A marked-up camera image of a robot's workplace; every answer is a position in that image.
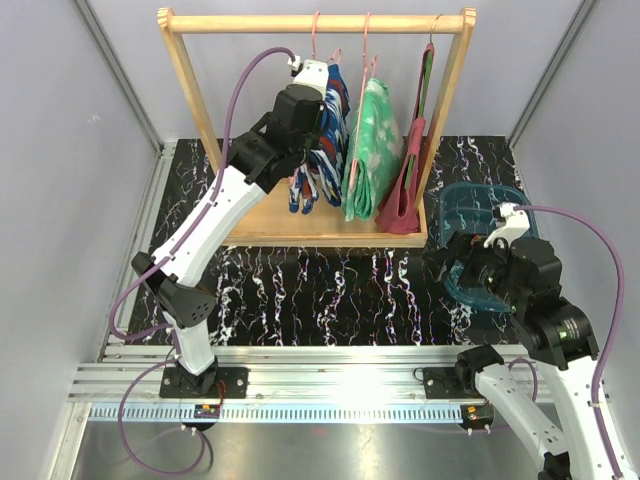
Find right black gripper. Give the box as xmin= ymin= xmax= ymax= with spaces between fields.
xmin=421 ymin=228 xmax=525 ymax=310

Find blue patterned trousers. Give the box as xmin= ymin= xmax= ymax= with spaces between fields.
xmin=288 ymin=63 xmax=350 ymax=215

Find pink wire hanger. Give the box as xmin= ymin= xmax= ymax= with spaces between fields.
xmin=311 ymin=11 xmax=342 ymax=64
xmin=348 ymin=12 xmax=378 ymax=192

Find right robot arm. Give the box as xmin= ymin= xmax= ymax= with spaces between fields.
xmin=441 ymin=232 xmax=639 ymax=479

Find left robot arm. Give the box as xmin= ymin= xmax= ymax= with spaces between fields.
xmin=132 ymin=84 xmax=325 ymax=398

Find green plastic hanger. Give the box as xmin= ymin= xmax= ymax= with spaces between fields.
xmin=403 ymin=34 xmax=435 ymax=193

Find wooden clothes rack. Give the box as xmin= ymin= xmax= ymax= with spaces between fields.
xmin=157 ymin=7 xmax=476 ymax=248

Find teal transparent plastic bin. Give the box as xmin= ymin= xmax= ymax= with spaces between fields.
xmin=438 ymin=182 xmax=530 ymax=315

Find green patterned folded garment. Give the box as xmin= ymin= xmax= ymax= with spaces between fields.
xmin=341 ymin=78 xmax=404 ymax=222

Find maroon tank top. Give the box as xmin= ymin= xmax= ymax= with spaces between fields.
xmin=375 ymin=42 xmax=435 ymax=235

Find black marbled table mat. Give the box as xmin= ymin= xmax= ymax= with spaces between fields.
xmin=127 ymin=135 xmax=531 ymax=347

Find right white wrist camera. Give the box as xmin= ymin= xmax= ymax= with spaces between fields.
xmin=483 ymin=202 xmax=531 ymax=248

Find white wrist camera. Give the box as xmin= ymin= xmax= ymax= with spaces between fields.
xmin=287 ymin=55 xmax=329 ymax=99
xmin=483 ymin=202 xmax=531 ymax=248

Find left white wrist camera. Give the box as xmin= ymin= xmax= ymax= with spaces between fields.
xmin=287 ymin=55 xmax=329 ymax=99

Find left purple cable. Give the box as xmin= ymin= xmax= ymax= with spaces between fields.
xmin=108 ymin=47 xmax=297 ymax=475

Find aluminium mounting rail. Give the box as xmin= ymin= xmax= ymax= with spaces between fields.
xmin=67 ymin=344 xmax=609 ymax=424

